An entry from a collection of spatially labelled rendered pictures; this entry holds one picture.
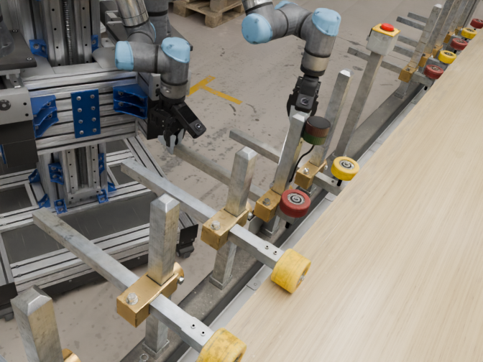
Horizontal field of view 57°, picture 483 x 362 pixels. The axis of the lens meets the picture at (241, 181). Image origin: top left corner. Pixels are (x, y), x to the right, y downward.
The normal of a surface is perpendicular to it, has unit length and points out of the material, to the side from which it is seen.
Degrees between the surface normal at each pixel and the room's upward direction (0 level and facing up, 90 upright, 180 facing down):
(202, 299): 0
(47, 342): 90
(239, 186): 90
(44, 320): 90
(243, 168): 90
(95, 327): 0
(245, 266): 0
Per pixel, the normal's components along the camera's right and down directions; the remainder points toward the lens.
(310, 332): 0.16, -0.75
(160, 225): -0.56, 0.46
